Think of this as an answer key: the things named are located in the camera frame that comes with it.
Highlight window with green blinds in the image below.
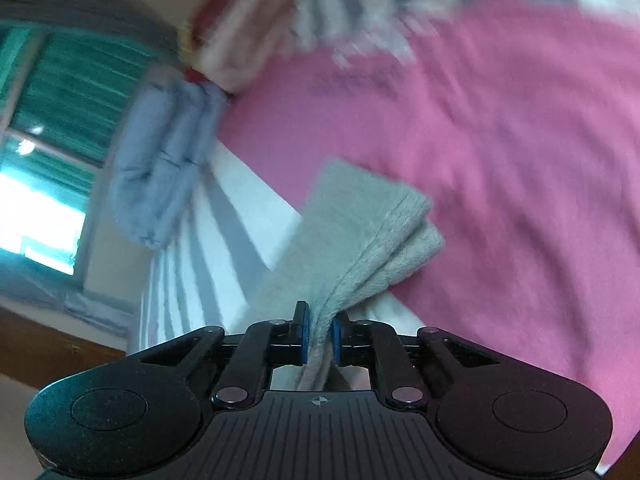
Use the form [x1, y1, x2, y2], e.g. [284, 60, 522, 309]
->
[1, 26, 156, 275]

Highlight colourful folded blanket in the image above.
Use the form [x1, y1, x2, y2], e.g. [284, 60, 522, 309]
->
[177, 21, 209, 84]

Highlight striped pink grey bed sheet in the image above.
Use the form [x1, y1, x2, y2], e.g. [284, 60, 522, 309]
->
[132, 0, 639, 468]

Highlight grey fleece pants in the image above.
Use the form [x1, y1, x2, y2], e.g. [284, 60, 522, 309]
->
[241, 159, 444, 391]

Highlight folded pink blanket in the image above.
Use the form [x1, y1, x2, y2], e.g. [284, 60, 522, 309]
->
[191, 0, 295, 93]

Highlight folded light blue duvet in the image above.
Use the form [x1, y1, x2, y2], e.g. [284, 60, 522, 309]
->
[110, 79, 227, 250]

